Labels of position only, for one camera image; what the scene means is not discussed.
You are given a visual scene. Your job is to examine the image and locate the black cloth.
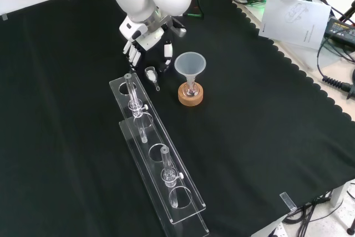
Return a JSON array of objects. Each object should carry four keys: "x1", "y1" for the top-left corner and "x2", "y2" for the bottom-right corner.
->
[{"x1": 0, "y1": 0, "x2": 355, "y2": 237}]

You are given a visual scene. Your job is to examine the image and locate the clear acrylic funnel stand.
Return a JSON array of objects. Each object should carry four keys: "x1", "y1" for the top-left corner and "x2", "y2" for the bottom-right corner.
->
[{"x1": 108, "y1": 72, "x2": 210, "y2": 237}]

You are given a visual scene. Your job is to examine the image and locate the black cables under bench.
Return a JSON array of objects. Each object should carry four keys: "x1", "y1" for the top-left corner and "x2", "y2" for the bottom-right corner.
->
[{"x1": 282, "y1": 183, "x2": 355, "y2": 237}]

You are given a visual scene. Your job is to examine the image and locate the white printed paper sheet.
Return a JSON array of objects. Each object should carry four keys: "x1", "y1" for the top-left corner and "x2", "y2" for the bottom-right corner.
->
[{"x1": 258, "y1": 0, "x2": 332, "y2": 51}]

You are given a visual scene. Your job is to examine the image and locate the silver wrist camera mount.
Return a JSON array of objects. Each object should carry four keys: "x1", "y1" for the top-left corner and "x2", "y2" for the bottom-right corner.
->
[{"x1": 159, "y1": 14, "x2": 187, "y2": 38}]

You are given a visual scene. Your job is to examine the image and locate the small round-bottom glass flask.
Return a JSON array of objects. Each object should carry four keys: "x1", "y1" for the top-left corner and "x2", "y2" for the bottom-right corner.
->
[{"x1": 185, "y1": 79, "x2": 200, "y2": 97}]

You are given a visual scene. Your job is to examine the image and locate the white power strip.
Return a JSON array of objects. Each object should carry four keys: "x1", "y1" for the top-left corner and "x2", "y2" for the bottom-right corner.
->
[{"x1": 268, "y1": 220, "x2": 287, "y2": 237}]

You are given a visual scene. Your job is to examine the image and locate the clear tape strip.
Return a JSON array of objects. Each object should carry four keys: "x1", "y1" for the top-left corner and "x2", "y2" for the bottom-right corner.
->
[{"x1": 279, "y1": 191, "x2": 297, "y2": 211}]

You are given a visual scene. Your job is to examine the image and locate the black power adapter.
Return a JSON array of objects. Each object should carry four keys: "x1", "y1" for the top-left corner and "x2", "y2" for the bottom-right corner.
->
[{"x1": 322, "y1": 17, "x2": 355, "y2": 45}]

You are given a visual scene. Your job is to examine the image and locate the translucent plastic funnel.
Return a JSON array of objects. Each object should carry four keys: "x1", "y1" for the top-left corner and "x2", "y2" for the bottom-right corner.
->
[{"x1": 174, "y1": 51, "x2": 207, "y2": 88}]

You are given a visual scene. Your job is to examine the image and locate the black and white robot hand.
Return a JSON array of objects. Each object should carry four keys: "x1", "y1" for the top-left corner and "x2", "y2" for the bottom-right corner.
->
[{"x1": 119, "y1": 16, "x2": 175, "y2": 73}]

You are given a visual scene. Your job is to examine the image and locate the cork ring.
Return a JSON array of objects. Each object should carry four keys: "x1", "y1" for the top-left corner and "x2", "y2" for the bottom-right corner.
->
[{"x1": 177, "y1": 82, "x2": 205, "y2": 108}]

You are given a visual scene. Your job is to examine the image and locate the black cable with ribbed plug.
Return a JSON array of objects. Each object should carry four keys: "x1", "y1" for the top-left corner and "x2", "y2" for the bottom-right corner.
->
[{"x1": 317, "y1": 38, "x2": 355, "y2": 99}]

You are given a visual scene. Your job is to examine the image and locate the clear weighing funnel with powder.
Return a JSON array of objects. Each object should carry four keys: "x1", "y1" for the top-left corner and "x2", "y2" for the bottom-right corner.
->
[{"x1": 144, "y1": 66, "x2": 161, "y2": 92}]

